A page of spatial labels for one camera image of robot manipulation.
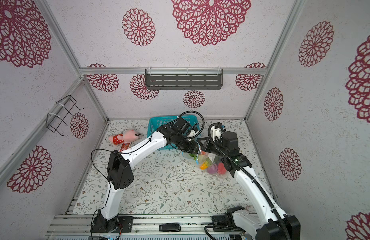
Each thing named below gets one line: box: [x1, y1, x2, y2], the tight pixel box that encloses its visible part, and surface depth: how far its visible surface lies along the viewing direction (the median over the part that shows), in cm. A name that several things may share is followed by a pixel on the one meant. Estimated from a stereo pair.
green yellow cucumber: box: [200, 161, 208, 170], surface depth 88 cm
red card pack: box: [119, 142, 131, 153], surface depth 105 cm
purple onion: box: [207, 164, 218, 175], surface depth 87 cm
